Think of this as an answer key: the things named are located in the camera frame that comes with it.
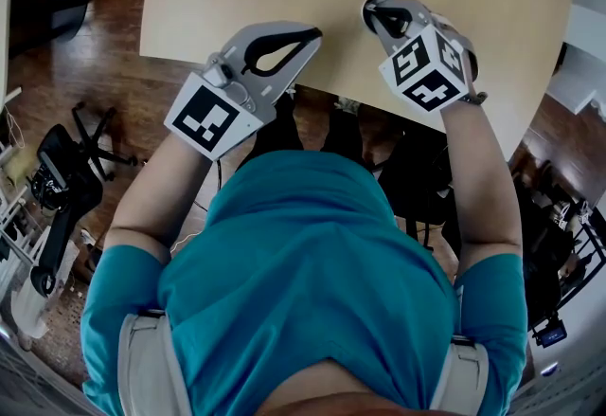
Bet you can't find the person's right forearm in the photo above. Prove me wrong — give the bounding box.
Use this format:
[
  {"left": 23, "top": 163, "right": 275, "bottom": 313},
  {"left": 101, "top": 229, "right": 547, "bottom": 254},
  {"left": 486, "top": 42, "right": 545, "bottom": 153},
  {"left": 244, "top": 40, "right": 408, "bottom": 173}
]
[{"left": 439, "top": 99, "right": 525, "bottom": 274}]

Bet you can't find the person's left forearm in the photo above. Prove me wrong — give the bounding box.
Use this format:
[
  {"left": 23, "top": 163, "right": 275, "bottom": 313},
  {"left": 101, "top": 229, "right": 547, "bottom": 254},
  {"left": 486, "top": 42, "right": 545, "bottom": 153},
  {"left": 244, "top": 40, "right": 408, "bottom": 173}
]
[{"left": 102, "top": 132, "right": 224, "bottom": 264}]

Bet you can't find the grey left shoulder strap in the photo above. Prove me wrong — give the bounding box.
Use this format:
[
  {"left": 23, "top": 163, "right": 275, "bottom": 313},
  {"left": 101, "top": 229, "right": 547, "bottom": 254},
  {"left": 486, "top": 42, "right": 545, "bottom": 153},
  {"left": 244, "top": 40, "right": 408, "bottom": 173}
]
[{"left": 116, "top": 309, "right": 191, "bottom": 416}]

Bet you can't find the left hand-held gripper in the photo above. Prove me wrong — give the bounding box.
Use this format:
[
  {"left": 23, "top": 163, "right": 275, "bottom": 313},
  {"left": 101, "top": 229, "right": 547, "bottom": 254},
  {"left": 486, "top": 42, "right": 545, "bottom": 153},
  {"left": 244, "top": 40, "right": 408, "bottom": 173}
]
[{"left": 162, "top": 20, "right": 324, "bottom": 163}]

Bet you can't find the person's neck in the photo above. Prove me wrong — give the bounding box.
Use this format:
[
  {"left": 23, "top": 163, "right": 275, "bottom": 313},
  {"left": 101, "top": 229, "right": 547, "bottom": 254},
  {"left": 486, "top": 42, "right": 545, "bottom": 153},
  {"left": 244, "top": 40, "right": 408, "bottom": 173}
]
[{"left": 254, "top": 358, "right": 428, "bottom": 416}]

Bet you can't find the grey right shoulder strap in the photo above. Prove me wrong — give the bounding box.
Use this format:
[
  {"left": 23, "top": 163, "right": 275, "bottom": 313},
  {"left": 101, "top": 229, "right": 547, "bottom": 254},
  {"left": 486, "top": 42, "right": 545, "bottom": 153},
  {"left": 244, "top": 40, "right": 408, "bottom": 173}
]
[{"left": 429, "top": 335, "right": 490, "bottom": 411}]

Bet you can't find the white shelf rack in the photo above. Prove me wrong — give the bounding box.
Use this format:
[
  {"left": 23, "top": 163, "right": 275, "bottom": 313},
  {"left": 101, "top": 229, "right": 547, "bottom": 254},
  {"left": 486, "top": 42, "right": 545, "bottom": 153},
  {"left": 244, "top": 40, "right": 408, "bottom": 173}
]
[{"left": 0, "top": 86, "right": 54, "bottom": 274}]

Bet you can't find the black swivel office chair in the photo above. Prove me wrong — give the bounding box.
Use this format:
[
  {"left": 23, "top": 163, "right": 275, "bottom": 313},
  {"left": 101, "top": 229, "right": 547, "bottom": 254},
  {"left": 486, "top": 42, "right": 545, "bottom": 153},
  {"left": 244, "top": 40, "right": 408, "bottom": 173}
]
[{"left": 29, "top": 101, "right": 139, "bottom": 298}]

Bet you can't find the black device with screen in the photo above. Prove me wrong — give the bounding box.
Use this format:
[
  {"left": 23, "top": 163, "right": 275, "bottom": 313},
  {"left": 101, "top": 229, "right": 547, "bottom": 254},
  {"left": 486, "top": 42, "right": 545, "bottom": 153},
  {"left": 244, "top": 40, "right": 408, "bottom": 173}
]
[{"left": 530, "top": 317, "right": 568, "bottom": 350}]

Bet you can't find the black metal railing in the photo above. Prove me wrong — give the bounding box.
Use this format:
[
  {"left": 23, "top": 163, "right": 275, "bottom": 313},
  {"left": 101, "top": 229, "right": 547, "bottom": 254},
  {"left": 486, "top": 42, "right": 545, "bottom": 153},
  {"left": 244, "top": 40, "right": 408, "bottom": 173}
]
[{"left": 528, "top": 213, "right": 606, "bottom": 331}]

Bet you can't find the black round table base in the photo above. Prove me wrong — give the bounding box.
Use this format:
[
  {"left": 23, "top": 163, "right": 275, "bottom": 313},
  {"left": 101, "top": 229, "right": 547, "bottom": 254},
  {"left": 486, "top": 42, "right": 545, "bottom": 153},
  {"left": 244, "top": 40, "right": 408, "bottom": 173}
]
[{"left": 49, "top": 0, "right": 92, "bottom": 45}]

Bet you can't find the white cable with black plug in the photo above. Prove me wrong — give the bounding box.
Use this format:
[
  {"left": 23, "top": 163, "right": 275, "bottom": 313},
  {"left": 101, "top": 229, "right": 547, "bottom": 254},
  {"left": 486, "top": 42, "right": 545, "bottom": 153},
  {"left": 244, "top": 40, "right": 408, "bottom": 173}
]
[{"left": 169, "top": 198, "right": 223, "bottom": 257}]

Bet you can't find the person's teal shirt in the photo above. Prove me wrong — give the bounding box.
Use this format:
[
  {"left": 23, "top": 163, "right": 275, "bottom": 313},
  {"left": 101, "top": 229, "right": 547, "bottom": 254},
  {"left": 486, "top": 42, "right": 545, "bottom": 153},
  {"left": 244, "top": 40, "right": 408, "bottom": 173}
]
[{"left": 80, "top": 149, "right": 529, "bottom": 416}]

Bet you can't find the grey shoulder strap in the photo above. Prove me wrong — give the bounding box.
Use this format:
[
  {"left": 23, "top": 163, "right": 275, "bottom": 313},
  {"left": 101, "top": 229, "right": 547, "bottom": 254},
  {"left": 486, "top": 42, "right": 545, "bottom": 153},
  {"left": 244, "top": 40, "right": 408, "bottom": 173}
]
[
  {"left": 429, "top": 335, "right": 490, "bottom": 411},
  {"left": 116, "top": 309, "right": 191, "bottom": 416}
]

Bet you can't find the black office chair with armrest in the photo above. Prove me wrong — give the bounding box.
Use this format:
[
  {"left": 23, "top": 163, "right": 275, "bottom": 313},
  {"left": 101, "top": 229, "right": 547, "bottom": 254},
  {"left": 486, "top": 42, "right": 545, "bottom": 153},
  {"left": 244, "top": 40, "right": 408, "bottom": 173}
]
[{"left": 235, "top": 90, "right": 456, "bottom": 255}]

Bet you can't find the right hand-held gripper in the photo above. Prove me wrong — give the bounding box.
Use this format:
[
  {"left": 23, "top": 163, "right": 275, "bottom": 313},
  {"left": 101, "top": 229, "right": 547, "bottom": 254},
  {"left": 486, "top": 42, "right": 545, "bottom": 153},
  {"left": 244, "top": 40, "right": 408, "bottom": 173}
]
[{"left": 366, "top": 0, "right": 480, "bottom": 115}]

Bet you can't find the white cabinet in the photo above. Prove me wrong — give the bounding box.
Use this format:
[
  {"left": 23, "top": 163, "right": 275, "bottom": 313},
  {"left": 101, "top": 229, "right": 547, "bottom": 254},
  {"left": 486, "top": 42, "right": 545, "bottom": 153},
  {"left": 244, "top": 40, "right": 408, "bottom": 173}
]
[{"left": 543, "top": 1, "right": 606, "bottom": 118}]

